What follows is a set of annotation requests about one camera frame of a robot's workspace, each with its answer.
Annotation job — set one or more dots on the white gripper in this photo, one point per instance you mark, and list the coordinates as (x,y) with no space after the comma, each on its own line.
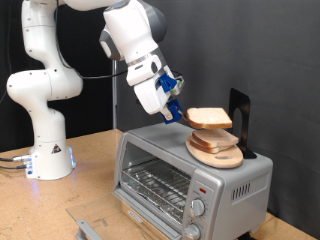
(150,98)

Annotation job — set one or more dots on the metal spatula with blue block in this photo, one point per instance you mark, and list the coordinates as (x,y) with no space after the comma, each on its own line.
(175,106)

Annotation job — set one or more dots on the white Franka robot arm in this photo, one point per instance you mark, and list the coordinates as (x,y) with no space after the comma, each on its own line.
(43,86)

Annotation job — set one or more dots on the silver toaster oven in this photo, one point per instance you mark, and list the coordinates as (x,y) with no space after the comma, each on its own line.
(160,140)

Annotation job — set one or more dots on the red oven indicator light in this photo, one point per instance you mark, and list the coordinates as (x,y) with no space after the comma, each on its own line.
(202,190)

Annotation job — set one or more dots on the silver oven knob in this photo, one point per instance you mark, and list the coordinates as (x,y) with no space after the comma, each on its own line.
(192,232)
(198,207)

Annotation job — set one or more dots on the vertical metal pole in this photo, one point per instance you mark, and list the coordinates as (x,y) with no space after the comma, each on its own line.
(114,106)

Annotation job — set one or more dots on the oval wooden cutting board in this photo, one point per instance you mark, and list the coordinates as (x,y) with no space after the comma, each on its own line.
(213,160)

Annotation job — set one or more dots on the black curtain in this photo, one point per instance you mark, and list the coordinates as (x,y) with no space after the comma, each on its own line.
(93,110)

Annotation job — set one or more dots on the black metal bookend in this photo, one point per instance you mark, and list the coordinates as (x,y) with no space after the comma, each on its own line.
(245,110)

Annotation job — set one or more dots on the dark grey backdrop panel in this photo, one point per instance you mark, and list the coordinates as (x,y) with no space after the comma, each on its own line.
(233,50)

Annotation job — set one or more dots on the silver wrist camera blue mount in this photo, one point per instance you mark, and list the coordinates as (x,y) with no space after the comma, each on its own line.
(166,82)

